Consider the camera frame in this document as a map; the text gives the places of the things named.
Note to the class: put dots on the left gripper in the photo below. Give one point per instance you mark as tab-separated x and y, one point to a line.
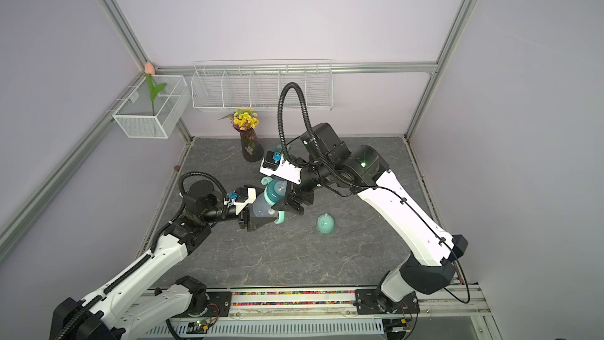
252	223

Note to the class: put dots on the clear plastic baby bottle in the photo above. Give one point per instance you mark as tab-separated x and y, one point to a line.
263	208

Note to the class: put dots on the white mesh wall basket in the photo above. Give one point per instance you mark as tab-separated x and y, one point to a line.
134	114

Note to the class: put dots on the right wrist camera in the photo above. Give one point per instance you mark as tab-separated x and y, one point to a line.
274	165

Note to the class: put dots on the white wire wall shelf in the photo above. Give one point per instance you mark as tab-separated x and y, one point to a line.
257	84

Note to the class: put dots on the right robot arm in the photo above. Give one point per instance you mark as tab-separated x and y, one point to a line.
434	253

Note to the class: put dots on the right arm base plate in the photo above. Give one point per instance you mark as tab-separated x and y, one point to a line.
370	301

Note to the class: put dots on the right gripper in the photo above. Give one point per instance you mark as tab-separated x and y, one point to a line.
295	192

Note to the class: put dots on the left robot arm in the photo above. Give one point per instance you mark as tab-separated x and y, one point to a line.
110	312

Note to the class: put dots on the pink artificial tulip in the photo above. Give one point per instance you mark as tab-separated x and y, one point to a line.
154	90

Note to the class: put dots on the white vented cable duct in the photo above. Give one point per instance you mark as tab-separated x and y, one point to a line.
278	328

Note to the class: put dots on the colourful bead strip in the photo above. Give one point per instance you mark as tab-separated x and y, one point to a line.
302	296

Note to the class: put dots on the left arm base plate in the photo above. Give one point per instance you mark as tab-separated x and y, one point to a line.
210	304

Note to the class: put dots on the teal bottle collar with nipple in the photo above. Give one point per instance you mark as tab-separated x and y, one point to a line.
275	191

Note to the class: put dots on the yellow flower bouquet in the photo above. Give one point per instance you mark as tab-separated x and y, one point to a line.
243	119

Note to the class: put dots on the dark purple glass vase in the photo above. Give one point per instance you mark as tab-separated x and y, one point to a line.
252	149

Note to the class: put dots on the mint green bottle cap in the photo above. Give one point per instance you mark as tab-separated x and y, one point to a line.
325	224

